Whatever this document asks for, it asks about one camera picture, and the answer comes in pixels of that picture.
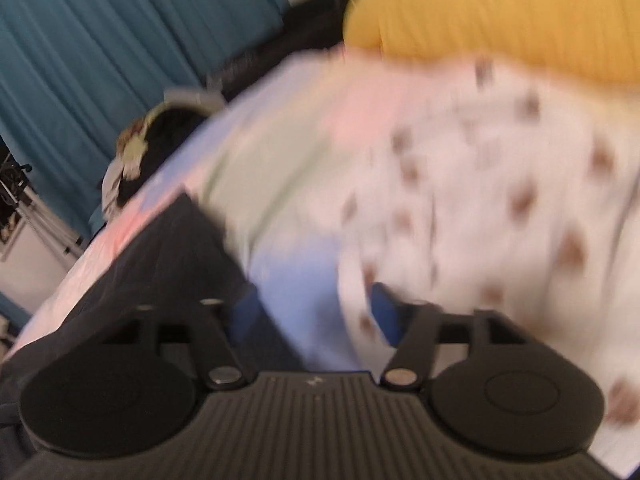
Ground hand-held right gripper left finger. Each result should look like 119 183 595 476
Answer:
135 290 263 390

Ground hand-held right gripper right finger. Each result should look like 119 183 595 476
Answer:
372 284 531 392

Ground black pants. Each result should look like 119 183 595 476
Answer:
0 192 311 478

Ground pastel printed bed blanket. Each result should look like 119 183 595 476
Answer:
5 42 401 376

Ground white brown-dotted quilt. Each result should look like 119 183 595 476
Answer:
335 55 640 476

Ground white garment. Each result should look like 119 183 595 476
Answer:
100 160 127 217

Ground pale yellow knit cloth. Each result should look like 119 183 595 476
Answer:
117 115 152 177

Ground clear round plastic lid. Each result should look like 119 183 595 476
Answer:
164 86 227 112

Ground garment steamer stand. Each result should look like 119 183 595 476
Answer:
0 150 86 261

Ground black leather sofa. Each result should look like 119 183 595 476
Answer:
220 0 352 97

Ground wide blue curtain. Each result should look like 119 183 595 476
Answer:
0 0 291 236

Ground yellow pillow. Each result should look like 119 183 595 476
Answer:
342 0 640 86

